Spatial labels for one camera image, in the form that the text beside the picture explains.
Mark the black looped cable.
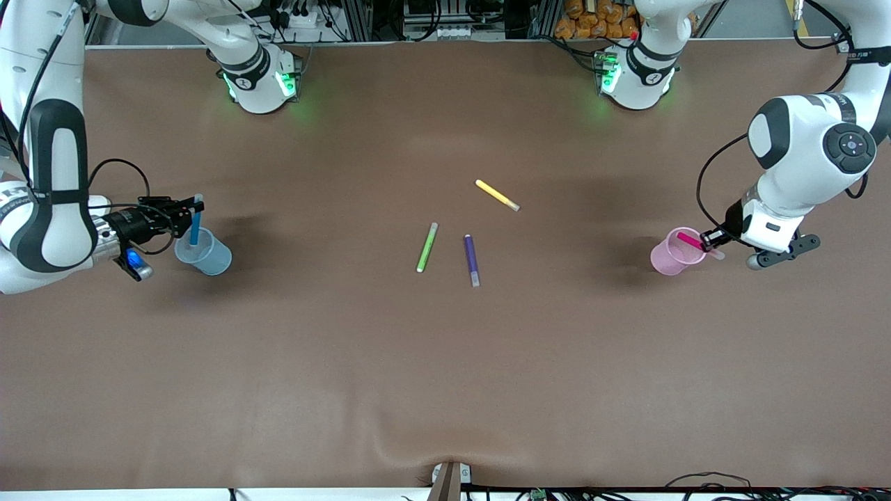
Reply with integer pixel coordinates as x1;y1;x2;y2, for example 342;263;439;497
665;472;756;491

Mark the green marker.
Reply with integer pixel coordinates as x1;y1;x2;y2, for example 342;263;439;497
416;222;439;273

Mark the pink marker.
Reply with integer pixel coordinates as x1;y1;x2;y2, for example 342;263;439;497
677;232;725;260

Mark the purple marker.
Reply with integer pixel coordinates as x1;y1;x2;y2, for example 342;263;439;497
464;234;481;288

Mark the white power strip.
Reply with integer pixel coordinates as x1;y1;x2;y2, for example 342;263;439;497
268;7;322;30

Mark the translucent blue cup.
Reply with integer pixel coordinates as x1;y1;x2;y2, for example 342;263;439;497
174;226;232;276

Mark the grey power strip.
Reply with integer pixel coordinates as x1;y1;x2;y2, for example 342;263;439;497
404;24;481;41

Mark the orange lumpy bag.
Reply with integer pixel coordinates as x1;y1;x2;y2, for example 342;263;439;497
555;0;641;40

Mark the translucent pink cup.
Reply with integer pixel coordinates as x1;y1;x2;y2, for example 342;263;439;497
650;226;708;276

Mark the yellow marker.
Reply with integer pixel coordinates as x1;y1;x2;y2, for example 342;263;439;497
475;179;521;212

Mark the metal table edge bracket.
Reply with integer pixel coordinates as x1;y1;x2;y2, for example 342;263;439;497
430;461;473;501

